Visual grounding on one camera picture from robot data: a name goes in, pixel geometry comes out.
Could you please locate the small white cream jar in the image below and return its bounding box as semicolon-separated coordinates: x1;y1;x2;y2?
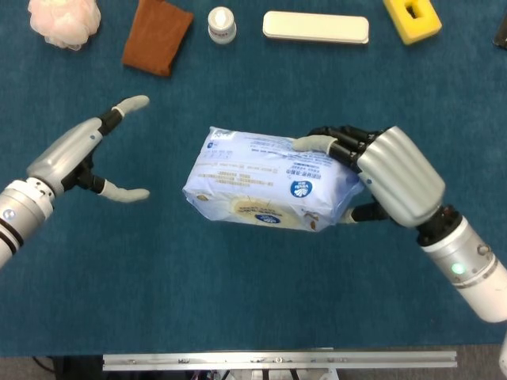
207;6;238;45

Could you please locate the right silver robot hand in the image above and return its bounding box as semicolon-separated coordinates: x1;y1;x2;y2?
292;125;447;229

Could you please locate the yellow sponge with hole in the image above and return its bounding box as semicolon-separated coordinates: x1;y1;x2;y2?
382;0;443;46

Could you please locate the blue table cloth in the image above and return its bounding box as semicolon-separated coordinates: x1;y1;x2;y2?
0;0;507;358

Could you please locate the aluminium frame rail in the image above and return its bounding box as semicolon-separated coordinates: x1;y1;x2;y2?
101;350;459;372

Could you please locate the long white rectangular case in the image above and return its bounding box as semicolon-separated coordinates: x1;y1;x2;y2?
261;10;370;45

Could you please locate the folded brown towel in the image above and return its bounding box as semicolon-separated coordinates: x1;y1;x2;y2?
120;0;195;78

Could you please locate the white mesh bath pouf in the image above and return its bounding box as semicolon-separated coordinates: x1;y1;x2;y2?
27;0;101;51

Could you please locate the white blue wet wipes pack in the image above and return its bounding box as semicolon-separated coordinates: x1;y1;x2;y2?
182;126;364;233

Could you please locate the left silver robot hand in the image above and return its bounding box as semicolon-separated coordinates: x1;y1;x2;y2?
25;94;151;203

